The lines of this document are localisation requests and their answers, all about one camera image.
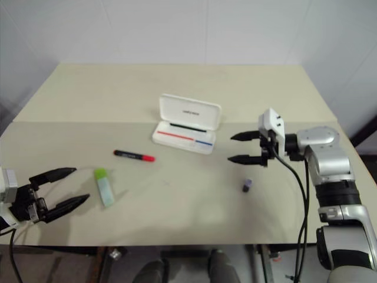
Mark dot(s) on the metal table frame leg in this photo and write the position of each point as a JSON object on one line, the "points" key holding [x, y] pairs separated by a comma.
{"points": [[265, 265]]}

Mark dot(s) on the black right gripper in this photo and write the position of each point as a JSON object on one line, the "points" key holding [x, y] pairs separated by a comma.
{"points": [[266, 150]]}

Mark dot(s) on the brown table frame beam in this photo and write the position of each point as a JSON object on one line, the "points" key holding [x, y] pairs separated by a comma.
{"points": [[97, 265]]}

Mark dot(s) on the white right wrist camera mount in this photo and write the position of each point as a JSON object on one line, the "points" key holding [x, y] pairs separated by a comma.
{"points": [[271, 121]]}

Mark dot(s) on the black marker with red cap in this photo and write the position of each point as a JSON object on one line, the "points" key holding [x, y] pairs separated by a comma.
{"points": [[132, 155]]}

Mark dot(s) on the translucent glue stick green cap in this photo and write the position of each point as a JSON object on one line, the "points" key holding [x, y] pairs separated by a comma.
{"points": [[104, 188]]}

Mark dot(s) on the small grey block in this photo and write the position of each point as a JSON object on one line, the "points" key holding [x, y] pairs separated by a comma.
{"points": [[115, 254]]}

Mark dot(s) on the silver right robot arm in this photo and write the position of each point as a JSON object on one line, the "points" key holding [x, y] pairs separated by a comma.
{"points": [[330, 165]]}

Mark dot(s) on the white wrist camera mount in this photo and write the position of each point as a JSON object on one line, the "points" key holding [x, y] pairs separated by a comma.
{"points": [[271, 121], [9, 182]]}

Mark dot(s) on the dark furniture piece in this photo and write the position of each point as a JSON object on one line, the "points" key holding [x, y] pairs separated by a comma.
{"points": [[366, 138]]}

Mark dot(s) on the dark rounded shape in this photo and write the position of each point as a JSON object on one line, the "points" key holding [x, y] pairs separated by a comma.
{"points": [[153, 272], [224, 266]]}

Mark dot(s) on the white pen case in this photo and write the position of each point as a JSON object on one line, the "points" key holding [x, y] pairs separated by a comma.
{"points": [[188, 112]]}

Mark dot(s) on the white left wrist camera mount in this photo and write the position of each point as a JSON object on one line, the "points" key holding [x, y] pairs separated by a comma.
{"points": [[9, 182]]}

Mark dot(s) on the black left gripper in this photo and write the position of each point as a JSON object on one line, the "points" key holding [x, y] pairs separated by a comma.
{"points": [[26, 206]]}

